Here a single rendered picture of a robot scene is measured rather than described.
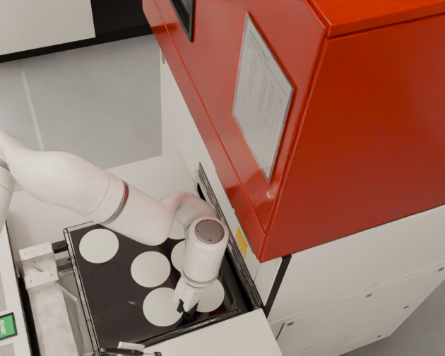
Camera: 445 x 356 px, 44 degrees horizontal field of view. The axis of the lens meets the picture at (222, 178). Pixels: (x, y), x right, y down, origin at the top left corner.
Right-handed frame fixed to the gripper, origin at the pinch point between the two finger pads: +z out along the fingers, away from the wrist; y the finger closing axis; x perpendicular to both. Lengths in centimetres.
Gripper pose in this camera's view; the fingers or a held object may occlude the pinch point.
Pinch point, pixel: (190, 305)
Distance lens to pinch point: 139.0
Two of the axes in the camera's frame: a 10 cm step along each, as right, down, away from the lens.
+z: -1.7, 6.5, 7.4
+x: 7.8, 5.4, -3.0
